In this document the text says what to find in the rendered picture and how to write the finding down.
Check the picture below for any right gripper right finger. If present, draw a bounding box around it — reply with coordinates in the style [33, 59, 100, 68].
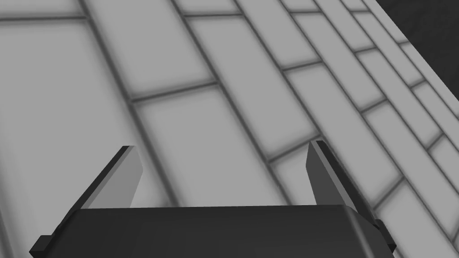
[305, 139, 375, 220]

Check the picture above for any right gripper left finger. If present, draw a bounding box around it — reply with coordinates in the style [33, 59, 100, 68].
[73, 145, 144, 210]

